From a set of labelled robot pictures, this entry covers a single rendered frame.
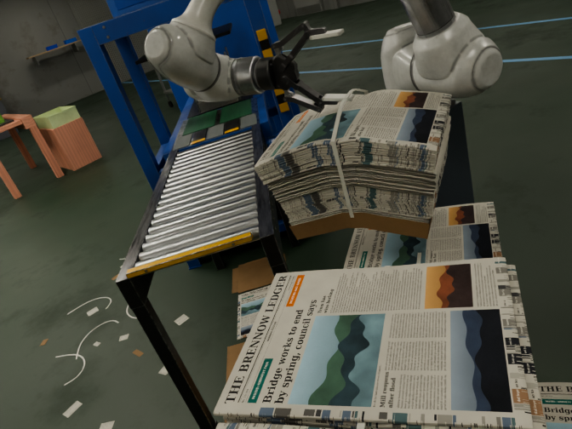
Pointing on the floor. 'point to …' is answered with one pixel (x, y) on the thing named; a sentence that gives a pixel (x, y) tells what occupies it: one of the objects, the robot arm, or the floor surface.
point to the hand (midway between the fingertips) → (342, 64)
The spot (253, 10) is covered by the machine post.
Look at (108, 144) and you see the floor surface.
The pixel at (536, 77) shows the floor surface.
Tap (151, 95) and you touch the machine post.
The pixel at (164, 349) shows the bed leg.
